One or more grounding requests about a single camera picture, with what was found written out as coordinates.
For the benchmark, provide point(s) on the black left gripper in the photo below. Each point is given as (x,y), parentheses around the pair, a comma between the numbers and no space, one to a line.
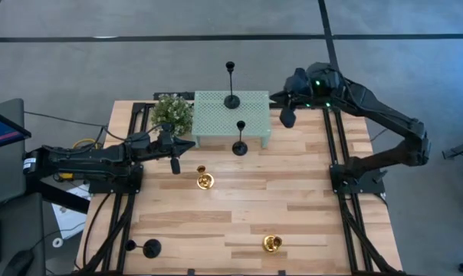
(165,145)

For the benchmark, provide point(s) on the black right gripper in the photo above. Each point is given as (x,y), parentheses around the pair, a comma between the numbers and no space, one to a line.
(303,98)

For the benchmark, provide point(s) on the gold candlestick holder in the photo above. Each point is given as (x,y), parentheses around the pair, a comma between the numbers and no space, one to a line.
(270,244)
(205,181)

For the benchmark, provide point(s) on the black candlestick holder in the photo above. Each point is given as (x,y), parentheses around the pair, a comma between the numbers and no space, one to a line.
(232,102)
(239,148)
(152,248)

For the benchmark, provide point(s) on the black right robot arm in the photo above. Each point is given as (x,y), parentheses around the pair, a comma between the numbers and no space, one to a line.
(385,111)

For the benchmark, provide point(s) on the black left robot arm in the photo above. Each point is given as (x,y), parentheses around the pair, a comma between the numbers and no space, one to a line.
(86,157)

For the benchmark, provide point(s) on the green plant with white flowers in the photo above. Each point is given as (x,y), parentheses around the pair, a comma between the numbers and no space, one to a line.
(172,113)

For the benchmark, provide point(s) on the mint green perforated metal shelf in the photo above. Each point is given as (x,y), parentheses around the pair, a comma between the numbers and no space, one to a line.
(216,119)

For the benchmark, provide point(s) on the black metal bar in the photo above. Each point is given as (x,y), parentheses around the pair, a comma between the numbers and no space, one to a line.
(166,96)

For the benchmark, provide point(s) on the black slanted support beam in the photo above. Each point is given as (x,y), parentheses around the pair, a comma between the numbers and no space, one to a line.
(59,197)

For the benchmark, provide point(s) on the white paper sheets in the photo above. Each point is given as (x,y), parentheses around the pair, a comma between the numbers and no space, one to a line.
(68,220)

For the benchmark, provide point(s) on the dark grey panel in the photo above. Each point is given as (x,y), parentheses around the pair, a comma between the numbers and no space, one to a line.
(5,176)

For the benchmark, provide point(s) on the dark grey desk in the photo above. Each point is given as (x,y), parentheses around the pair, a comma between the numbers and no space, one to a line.
(20,230)

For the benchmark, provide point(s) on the monitor with blue screen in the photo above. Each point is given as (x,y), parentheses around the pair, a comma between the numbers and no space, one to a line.
(1,130)

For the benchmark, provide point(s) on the grey metal stand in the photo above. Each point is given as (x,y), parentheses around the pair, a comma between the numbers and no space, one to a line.
(461,149)

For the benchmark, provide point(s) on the black computer mouse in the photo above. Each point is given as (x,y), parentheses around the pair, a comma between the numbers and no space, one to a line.
(20,263)

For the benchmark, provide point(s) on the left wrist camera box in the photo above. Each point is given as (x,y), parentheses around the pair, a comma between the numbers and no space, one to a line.
(166,129)

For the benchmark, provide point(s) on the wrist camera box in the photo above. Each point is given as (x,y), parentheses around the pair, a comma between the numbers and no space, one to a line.
(298,80)
(166,129)

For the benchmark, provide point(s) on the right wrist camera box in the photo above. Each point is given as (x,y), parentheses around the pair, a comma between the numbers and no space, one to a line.
(298,80)

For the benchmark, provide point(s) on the black aluminium frame rail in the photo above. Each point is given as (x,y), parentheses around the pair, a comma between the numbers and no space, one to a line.
(134,117)
(144,117)
(147,105)
(328,138)
(340,138)

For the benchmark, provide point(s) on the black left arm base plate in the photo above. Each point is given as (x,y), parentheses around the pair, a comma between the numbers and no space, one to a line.
(112,188)

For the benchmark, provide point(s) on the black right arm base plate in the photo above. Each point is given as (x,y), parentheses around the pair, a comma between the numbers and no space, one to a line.
(373,186)

